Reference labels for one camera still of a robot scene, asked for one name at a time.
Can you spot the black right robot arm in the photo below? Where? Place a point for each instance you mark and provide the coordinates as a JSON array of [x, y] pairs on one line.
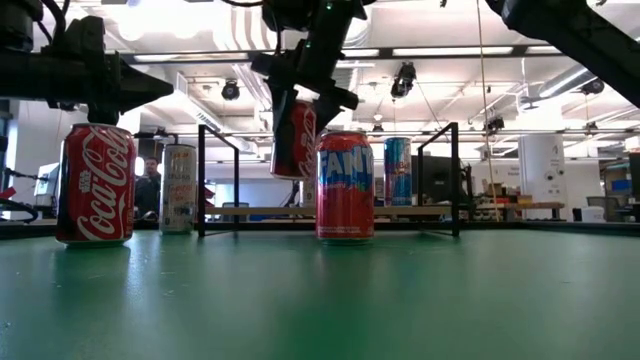
[[575, 35]]

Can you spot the red object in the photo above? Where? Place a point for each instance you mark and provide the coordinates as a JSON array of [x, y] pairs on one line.
[[7, 193]]

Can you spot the long ceiling light strip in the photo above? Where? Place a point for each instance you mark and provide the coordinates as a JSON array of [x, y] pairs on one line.
[[450, 51]]

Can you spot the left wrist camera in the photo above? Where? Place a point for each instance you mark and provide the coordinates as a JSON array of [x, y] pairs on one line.
[[85, 34]]

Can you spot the black ceiling camera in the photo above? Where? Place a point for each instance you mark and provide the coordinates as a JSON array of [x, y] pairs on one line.
[[67, 105], [230, 91], [592, 86]]

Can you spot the wooden shelf black metal frame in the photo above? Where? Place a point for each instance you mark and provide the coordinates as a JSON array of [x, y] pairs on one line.
[[250, 211]]

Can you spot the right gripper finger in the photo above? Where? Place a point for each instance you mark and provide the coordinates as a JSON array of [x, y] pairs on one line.
[[282, 110], [325, 112]]

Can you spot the white pillar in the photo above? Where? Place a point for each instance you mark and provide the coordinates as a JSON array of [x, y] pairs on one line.
[[542, 175]]

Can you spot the silver air duct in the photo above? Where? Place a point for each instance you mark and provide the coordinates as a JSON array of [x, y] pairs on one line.
[[560, 85]]

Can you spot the black monitor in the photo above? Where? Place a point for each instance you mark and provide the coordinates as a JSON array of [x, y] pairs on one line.
[[440, 180]]

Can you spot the Coca-Cola can white script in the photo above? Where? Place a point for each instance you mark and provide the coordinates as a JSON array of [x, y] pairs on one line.
[[95, 190]]

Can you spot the blue silver Red Bull can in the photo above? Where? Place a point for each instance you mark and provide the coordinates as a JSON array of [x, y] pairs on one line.
[[397, 175]]

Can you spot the red Fanta can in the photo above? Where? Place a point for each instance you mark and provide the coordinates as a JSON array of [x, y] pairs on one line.
[[345, 200]]

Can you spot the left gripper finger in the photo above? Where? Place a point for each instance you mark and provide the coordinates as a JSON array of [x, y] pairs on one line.
[[102, 116], [140, 87]]

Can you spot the person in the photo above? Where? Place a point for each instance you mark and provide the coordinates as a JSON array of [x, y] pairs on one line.
[[147, 192]]

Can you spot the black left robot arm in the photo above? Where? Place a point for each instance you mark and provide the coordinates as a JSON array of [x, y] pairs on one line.
[[20, 75]]

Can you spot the computer monitor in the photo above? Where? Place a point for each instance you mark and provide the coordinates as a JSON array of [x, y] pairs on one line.
[[47, 180]]

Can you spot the wooden workbench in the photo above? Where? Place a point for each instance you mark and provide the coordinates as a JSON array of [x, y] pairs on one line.
[[530, 205]]

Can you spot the white box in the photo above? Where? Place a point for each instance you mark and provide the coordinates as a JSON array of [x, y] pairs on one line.
[[592, 214]]

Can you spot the black metal table frame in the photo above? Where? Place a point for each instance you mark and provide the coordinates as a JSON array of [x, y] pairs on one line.
[[575, 227]]

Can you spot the Coca-Cola can dark figure print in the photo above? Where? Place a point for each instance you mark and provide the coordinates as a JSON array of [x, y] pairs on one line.
[[300, 150]]

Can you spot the green table mat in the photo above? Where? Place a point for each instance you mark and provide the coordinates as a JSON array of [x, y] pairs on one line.
[[200, 300]]

